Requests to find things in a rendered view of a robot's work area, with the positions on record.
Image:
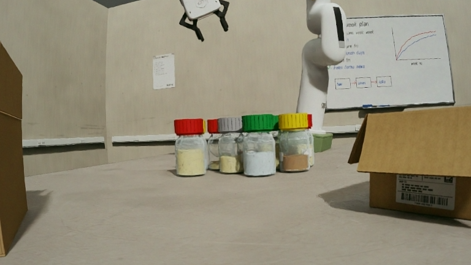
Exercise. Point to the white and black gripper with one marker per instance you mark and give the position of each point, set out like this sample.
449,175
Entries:
195,9

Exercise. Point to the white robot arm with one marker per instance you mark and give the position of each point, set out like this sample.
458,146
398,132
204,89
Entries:
328,50

